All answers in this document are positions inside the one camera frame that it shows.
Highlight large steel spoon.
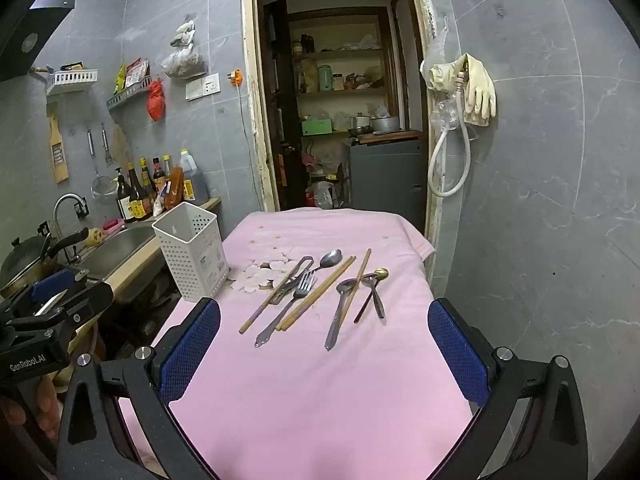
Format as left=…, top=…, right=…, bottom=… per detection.
left=277, top=249, right=344, bottom=296

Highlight grey corner wall shelf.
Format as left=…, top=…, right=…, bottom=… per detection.
left=106, top=76, right=152, bottom=111

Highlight black range hood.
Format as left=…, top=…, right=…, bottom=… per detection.
left=0, top=0, right=78, bottom=82

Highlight wooden shelf unit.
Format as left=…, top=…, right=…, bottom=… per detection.
left=287, top=7, right=401, bottom=136

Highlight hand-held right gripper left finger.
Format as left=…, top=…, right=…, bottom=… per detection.
left=56, top=297, right=222, bottom=480

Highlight door frame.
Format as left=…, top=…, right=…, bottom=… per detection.
left=240, top=0, right=446, bottom=241

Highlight white perforated utensil holder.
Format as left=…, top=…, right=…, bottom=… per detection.
left=151, top=202, right=230, bottom=304

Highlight white hose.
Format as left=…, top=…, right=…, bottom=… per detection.
left=427, top=72, right=473, bottom=197

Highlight steel fork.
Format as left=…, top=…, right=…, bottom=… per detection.
left=254, top=271, right=317, bottom=348

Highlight red snack packet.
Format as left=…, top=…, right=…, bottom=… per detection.
left=125, top=57, right=150, bottom=88

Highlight red plastic bag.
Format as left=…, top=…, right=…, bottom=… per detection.
left=146, top=79, right=166, bottom=122

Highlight white wall basket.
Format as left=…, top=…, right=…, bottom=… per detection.
left=46, top=69, right=98, bottom=97

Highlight steel sink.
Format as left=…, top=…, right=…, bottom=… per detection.
left=75, top=222, right=161, bottom=281

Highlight person's left hand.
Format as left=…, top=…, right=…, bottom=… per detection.
left=0, top=375, right=66, bottom=443

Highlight wooden chopstick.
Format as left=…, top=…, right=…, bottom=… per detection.
left=330, top=248, right=373, bottom=341
left=239, top=260, right=303, bottom=335
left=275, top=256, right=354, bottom=331
left=280, top=256, right=357, bottom=332

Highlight white wall switch panel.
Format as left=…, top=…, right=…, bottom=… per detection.
left=185, top=73, right=221, bottom=100

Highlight small steel spoon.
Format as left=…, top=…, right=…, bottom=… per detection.
left=361, top=273, right=387, bottom=319

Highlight kitchen counter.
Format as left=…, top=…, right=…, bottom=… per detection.
left=65, top=196, right=222, bottom=356

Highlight cream rubber gloves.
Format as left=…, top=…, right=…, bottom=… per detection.
left=420, top=53, right=497, bottom=127

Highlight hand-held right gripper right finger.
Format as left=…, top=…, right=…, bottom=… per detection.
left=427, top=297, right=590, bottom=480

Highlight hanging metal kitchen tool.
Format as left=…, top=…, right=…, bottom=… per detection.
left=100, top=122, right=115, bottom=165

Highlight wooden grater board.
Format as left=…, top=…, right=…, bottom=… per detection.
left=48, top=114, right=71, bottom=184

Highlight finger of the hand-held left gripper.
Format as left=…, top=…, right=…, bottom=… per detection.
left=12, top=282, right=115, bottom=341
left=30, top=269, right=88, bottom=307

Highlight hanging clear bag of dried goods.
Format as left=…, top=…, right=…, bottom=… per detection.
left=160, top=19, right=208, bottom=79

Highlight long-handled steel spoon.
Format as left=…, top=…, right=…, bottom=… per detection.
left=324, top=278, right=359, bottom=352

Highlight metal tongs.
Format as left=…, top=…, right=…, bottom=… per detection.
left=270, top=256, right=315, bottom=293

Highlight dark pump bottle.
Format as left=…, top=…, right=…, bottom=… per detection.
left=116, top=167, right=137, bottom=223

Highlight black wok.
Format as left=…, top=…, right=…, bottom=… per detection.
left=0, top=227, right=90, bottom=298

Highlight large oil jug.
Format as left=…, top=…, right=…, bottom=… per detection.
left=179, top=148, right=210, bottom=206

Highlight gold spoon with dark handle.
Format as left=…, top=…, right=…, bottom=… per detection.
left=353, top=267, right=390, bottom=325

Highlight chrome faucet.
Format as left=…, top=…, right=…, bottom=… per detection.
left=52, top=193, right=86, bottom=261

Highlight grey cabinet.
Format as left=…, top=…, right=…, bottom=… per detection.
left=348, top=139, right=428, bottom=231

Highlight metal strainer ladle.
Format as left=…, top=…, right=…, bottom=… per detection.
left=87, top=129, right=118, bottom=204

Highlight dark sauce bottle red cap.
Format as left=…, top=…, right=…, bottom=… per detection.
left=151, top=156, right=168, bottom=193

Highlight clear plastic bag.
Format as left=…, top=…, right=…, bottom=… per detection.
left=431, top=100, right=481, bottom=141

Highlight pink floral tablecloth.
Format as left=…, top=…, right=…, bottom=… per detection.
left=117, top=207, right=476, bottom=480

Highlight dark sauce bottle yellow label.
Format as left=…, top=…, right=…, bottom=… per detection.
left=127, top=162, right=151, bottom=218

